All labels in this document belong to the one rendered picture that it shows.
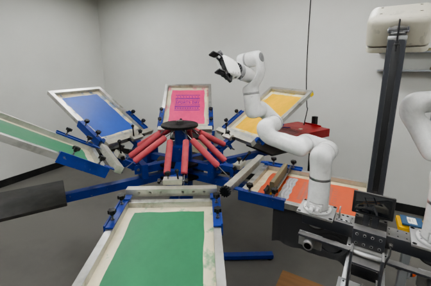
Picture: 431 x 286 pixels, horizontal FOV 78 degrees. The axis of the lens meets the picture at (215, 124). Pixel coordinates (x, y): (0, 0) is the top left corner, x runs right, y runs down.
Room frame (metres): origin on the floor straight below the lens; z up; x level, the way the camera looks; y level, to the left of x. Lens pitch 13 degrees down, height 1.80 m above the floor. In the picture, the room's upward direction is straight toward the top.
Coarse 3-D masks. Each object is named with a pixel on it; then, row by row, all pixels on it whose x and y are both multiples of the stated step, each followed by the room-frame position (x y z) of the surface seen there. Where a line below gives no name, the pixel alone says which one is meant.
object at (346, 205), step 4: (264, 184) 1.79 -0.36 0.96; (268, 184) 1.79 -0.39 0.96; (260, 188) 1.72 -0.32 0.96; (280, 188) 1.73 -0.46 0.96; (260, 192) 1.66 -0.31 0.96; (292, 192) 1.66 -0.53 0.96; (296, 192) 1.66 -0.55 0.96; (292, 196) 1.60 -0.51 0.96; (288, 200) 1.55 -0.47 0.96; (292, 200) 1.55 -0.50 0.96; (296, 200) 1.55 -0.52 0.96; (340, 200) 1.55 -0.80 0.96; (344, 200) 1.55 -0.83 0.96; (348, 200) 1.55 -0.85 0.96; (336, 204) 1.51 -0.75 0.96; (340, 204) 1.51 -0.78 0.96; (344, 204) 1.51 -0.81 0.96; (348, 204) 1.51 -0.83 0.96; (344, 208) 1.45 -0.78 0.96; (348, 208) 1.45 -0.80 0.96; (344, 212) 1.41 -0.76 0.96; (348, 212) 1.41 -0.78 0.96; (352, 212) 1.41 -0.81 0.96
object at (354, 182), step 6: (264, 168) 2.01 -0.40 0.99; (270, 168) 2.06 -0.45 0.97; (276, 168) 2.03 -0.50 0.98; (258, 174) 1.88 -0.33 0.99; (300, 174) 1.94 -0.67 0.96; (306, 174) 1.92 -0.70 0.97; (252, 180) 1.78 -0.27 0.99; (336, 180) 1.82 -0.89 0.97; (342, 180) 1.80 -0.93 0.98; (348, 180) 1.79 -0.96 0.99; (354, 180) 1.78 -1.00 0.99; (360, 180) 1.78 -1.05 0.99; (246, 186) 1.68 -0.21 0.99; (360, 186) 1.75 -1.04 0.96; (366, 186) 1.72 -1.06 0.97; (288, 204) 1.45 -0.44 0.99; (294, 204) 1.44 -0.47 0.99; (294, 210) 1.43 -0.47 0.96; (354, 216) 1.31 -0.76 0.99
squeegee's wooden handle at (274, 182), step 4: (284, 164) 1.91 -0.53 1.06; (280, 168) 1.84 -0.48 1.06; (284, 168) 1.84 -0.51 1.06; (280, 172) 1.75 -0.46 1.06; (284, 172) 1.84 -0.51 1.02; (276, 176) 1.68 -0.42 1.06; (280, 176) 1.74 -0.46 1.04; (272, 180) 1.62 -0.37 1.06; (276, 180) 1.65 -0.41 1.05; (280, 180) 1.75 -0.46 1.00; (272, 184) 1.60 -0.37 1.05; (276, 184) 1.66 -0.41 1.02
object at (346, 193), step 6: (270, 180) 1.85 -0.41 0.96; (300, 180) 1.85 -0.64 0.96; (306, 180) 1.85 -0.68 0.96; (282, 186) 1.76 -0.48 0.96; (294, 186) 1.76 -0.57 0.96; (300, 186) 1.76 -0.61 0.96; (330, 186) 1.76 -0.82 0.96; (336, 186) 1.76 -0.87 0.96; (342, 192) 1.66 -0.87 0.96; (348, 192) 1.66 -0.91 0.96; (342, 198) 1.58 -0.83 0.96; (348, 198) 1.58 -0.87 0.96
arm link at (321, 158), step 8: (320, 144) 1.16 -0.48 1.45; (328, 144) 1.16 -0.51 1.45; (312, 152) 1.12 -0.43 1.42; (320, 152) 1.10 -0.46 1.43; (328, 152) 1.10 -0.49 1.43; (336, 152) 1.16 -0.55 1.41; (312, 160) 1.12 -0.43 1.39; (320, 160) 1.09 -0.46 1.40; (328, 160) 1.09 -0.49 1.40; (312, 168) 1.12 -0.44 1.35; (320, 168) 1.10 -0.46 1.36; (328, 168) 1.09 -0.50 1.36; (312, 176) 1.12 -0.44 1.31; (320, 176) 1.10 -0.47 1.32; (328, 176) 1.10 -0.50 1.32
